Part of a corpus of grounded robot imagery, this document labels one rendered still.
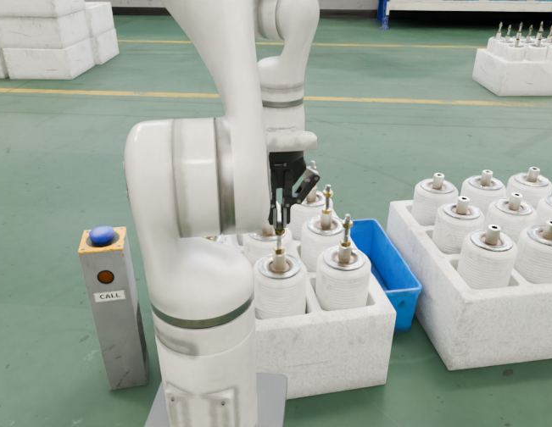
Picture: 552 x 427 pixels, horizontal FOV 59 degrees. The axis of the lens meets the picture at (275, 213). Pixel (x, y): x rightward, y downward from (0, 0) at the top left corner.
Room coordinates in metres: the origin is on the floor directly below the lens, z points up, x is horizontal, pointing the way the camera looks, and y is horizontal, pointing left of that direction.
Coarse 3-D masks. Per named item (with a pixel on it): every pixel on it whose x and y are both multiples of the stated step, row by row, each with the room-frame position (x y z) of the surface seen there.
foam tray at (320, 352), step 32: (256, 320) 0.64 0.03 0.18; (288, 320) 0.64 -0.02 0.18; (320, 320) 0.64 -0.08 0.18; (352, 320) 0.65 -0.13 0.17; (384, 320) 0.66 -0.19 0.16; (256, 352) 0.62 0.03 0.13; (288, 352) 0.63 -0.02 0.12; (320, 352) 0.64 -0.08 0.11; (352, 352) 0.65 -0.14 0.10; (384, 352) 0.66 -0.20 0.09; (288, 384) 0.63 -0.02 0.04; (320, 384) 0.64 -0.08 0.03; (352, 384) 0.65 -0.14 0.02
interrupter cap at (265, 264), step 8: (272, 256) 0.73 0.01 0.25; (288, 256) 0.73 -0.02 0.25; (264, 264) 0.70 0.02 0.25; (272, 264) 0.71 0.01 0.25; (288, 264) 0.71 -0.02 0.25; (296, 264) 0.70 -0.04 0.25; (264, 272) 0.68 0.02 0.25; (272, 272) 0.68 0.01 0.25; (280, 272) 0.68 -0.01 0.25; (288, 272) 0.68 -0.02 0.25; (296, 272) 0.68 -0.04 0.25
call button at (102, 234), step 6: (96, 228) 0.70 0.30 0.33; (102, 228) 0.70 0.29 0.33; (108, 228) 0.70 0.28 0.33; (90, 234) 0.68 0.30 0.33; (96, 234) 0.68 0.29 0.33; (102, 234) 0.68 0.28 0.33; (108, 234) 0.68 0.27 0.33; (96, 240) 0.67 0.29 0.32; (102, 240) 0.67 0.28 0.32; (108, 240) 0.68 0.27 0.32
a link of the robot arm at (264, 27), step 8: (256, 0) 0.69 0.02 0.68; (264, 0) 0.68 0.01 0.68; (272, 0) 0.67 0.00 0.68; (256, 8) 0.68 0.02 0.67; (264, 8) 0.68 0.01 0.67; (272, 8) 0.67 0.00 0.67; (256, 16) 0.68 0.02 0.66; (264, 16) 0.68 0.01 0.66; (272, 16) 0.67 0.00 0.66; (256, 24) 0.68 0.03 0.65; (264, 24) 0.68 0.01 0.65; (272, 24) 0.67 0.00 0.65; (256, 32) 0.69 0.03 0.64; (264, 32) 0.68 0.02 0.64; (272, 32) 0.68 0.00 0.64; (280, 40) 0.69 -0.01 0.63
